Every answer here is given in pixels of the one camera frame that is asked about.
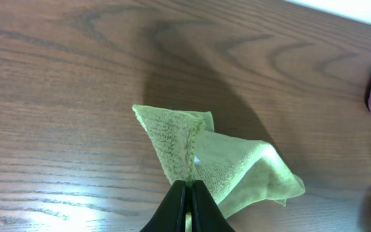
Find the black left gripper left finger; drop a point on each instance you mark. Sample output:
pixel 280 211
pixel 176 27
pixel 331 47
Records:
pixel 170 216

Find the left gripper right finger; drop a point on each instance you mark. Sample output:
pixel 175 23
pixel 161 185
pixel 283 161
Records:
pixel 206 216

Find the light green cloth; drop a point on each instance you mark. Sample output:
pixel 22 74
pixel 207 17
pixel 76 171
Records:
pixel 237 172

